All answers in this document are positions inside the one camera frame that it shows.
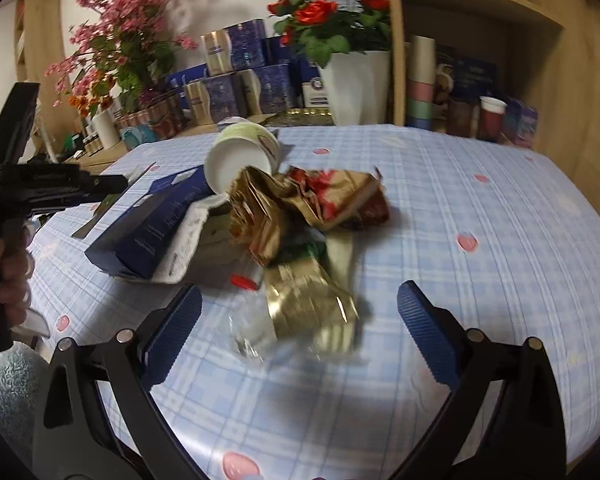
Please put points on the teal round container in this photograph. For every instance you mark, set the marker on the teal round container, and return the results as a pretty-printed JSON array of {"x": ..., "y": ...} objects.
[{"x": 137, "y": 139}]

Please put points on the blue plaid tablecloth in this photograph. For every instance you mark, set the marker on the blue plaid tablecloth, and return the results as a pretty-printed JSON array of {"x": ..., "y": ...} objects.
[{"x": 480, "y": 260}]

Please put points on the white flower pot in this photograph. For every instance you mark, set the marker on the white flower pot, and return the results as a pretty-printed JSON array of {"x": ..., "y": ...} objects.
[{"x": 360, "y": 85}]

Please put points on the blue coffee box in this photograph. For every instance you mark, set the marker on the blue coffee box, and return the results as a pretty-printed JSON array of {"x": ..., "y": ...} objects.
[{"x": 140, "y": 230}]

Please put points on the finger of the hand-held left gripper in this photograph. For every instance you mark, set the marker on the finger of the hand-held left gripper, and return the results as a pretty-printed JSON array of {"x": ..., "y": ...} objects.
[{"x": 105, "y": 185}]

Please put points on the white paper cup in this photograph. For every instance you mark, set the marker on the white paper cup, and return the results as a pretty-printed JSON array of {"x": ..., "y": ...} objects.
[{"x": 240, "y": 160}]

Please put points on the clear plastic wrapper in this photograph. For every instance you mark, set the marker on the clear plastic wrapper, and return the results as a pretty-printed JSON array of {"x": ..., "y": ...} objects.
[{"x": 250, "y": 325}]

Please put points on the dark blue printed box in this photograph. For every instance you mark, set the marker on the dark blue printed box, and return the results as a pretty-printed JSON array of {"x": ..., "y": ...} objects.
[{"x": 465, "y": 75}]

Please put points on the gold patterned tray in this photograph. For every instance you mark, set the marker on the gold patterned tray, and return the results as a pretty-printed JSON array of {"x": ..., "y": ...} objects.
[{"x": 300, "y": 116}]

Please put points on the orange flower bunch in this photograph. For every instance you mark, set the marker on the orange flower bunch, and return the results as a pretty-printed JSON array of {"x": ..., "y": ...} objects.
[{"x": 90, "y": 95}]

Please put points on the white paper towel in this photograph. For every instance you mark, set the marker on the white paper towel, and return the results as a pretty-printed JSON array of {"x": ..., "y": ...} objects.
[{"x": 185, "y": 240}]

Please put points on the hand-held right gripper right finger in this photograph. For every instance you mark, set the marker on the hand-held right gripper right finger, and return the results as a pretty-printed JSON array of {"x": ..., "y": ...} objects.
[{"x": 425, "y": 330}]

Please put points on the wooden shelf unit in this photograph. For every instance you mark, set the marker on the wooden shelf unit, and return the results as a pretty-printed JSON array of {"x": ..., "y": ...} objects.
[{"x": 480, "y": 0}]

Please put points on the red rose plant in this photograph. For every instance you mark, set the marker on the red rose plant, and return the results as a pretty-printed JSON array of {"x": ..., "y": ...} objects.
[{"x": 315, "y": 15}]

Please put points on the row of copper tins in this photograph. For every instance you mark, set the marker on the row of copper tins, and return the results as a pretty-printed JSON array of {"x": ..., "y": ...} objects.
[{"x": 150, "y": 120}]

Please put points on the green foil wrapper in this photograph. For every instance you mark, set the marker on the green foil wrapper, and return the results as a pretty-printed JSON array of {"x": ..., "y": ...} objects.
[{"x": 310, "y": 250}]

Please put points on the person's left hand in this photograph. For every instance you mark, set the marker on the person's left hand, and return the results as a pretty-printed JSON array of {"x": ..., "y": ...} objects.
[{"x": 15, "y": 280}]

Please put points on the red paper cup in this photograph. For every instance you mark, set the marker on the red paper cup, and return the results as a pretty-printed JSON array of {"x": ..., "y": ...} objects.
[{"x": 491, "y": 120}]

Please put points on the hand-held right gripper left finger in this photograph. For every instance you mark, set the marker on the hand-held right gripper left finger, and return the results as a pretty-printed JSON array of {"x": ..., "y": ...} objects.
[{"x": 175, "y": 330}]

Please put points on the red gold snack wrapper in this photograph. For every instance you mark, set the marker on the red gold snack wrapper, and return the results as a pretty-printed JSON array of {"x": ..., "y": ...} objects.
[{"x": 340, "y": 200}]

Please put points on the small red wrapper piece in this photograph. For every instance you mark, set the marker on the small red wrapper piece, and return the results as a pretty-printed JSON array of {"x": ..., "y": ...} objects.
[{"x": 245, "y": 282}]

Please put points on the small blue box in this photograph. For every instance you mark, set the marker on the small blue box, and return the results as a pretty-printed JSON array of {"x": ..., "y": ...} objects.
[{"x": 522, "y": 122}]

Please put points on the stack of pastel paper cups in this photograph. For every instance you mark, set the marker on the stack of pastel paper cups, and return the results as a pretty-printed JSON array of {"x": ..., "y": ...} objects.
[{"x": 420, "y": 85}]

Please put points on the stack of blue boxes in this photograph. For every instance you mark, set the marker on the stack of blue boxes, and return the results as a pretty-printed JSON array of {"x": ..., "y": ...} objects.
[{"x": 255, "y": 45}]

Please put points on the wooden side shelf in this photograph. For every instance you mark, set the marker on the wooden side shelf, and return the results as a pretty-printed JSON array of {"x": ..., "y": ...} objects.
[{"x": 37, "y": 35}]

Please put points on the white vase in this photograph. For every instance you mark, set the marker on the white vase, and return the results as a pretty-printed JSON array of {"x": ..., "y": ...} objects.
[{"x": 106, "y": 130}]

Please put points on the pink blossom plant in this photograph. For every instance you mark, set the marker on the pink blossom plant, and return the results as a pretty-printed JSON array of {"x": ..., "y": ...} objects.
[{"x": 125, "y": 25}]

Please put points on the gold foil packet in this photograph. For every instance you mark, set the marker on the gold foil packet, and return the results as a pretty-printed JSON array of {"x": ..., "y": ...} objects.
[{"x": 300, "y": 300}]

